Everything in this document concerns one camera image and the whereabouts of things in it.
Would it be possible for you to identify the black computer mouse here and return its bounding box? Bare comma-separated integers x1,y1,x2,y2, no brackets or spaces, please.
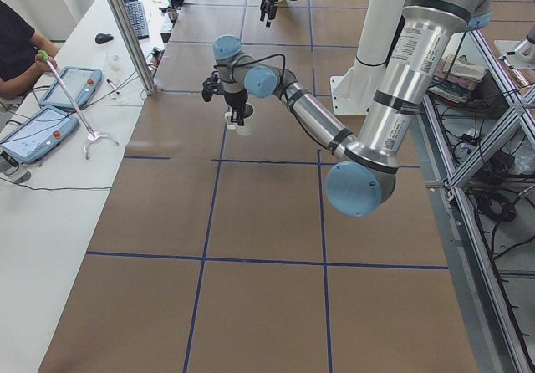
94,33,114,45

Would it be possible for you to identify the reacher grabber tool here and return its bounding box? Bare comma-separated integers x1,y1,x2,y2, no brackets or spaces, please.
36,49,120,161

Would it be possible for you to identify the white mug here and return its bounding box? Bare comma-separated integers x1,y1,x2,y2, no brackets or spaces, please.
224,102,256,136

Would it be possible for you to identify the near teach pendant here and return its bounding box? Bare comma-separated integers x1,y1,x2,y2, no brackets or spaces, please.
1,105,79,164

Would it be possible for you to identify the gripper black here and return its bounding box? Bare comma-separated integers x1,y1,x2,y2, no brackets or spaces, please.
260,0,278,28
224,89,248,125

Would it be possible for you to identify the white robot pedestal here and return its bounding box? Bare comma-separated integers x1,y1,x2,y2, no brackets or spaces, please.
330,0,405,115

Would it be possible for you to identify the black keyboard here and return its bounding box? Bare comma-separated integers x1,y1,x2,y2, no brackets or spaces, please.
123,0,150,39

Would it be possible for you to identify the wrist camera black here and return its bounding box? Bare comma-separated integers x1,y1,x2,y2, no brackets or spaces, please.
201,70,224,102

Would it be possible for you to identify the stack of books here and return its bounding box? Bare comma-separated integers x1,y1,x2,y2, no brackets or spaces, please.
427,54,487,104

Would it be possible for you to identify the teach pendant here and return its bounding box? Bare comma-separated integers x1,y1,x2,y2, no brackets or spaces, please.
38,66,103,111
1,105,79,164

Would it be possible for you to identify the seated person black shirt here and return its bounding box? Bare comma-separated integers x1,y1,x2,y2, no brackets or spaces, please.
1,2,59,100

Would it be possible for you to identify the far teach pendant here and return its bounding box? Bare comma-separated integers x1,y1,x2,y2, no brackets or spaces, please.
38,66,103,111

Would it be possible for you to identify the aluminium frame post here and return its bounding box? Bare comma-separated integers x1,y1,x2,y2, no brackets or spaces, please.
107,0,156,96

